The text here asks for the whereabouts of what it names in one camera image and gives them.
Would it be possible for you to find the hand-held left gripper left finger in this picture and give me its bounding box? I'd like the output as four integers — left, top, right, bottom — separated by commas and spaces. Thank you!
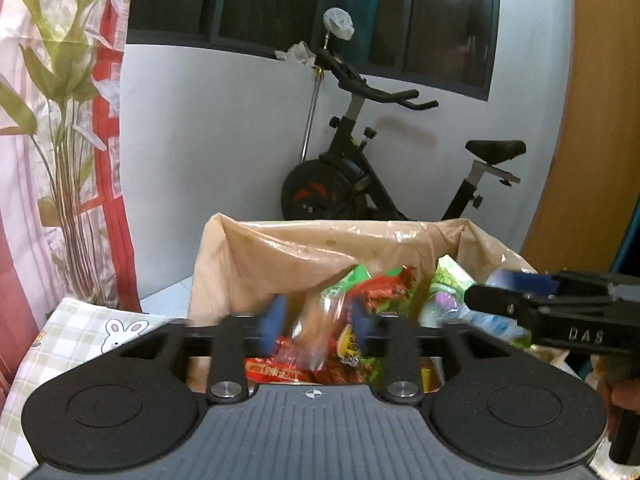
95, 294, 289, 406

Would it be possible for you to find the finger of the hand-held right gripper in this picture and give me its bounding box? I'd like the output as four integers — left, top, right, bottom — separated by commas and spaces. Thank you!
486, 269, 562, 294
464, 284, 532, 329

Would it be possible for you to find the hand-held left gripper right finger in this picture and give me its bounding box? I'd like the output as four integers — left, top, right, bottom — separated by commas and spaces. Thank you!
349, 297, 532, 406

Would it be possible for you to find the pile of mixed snack packets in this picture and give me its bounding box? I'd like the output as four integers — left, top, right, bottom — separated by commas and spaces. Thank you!
244, 255, 533, 393

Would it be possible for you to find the cardboard box with plastic liner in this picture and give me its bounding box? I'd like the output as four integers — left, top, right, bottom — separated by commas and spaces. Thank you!
189, 212, 540, 361

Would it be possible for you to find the person's right hand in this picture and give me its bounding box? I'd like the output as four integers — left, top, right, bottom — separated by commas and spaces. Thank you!
592, 355, 640, 414

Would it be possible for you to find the black exercise bike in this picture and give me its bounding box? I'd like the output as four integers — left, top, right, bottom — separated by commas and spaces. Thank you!
280, 50, 529, 223

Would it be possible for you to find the wooden door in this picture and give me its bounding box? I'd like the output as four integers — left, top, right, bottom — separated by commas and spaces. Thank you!
520, 0, 640, 281

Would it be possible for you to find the checked tablecloth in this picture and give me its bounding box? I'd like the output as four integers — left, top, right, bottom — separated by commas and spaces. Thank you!
0, 297, 193, 480

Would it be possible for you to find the metal pole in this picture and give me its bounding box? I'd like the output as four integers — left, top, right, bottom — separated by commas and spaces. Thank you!
299, 66, 325, 165

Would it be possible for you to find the crumpled white paper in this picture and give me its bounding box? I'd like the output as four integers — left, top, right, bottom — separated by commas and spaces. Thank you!
274, 41, 317, 67

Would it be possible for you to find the printed backdrop cloth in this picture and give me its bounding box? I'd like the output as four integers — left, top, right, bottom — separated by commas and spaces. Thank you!
0, 0, 142, 376

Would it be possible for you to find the white plastic bag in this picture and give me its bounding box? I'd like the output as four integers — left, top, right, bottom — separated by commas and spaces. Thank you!
322, 7, 356, 42

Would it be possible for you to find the dark window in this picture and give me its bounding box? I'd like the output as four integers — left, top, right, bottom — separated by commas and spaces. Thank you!
126, 0, 504, 102

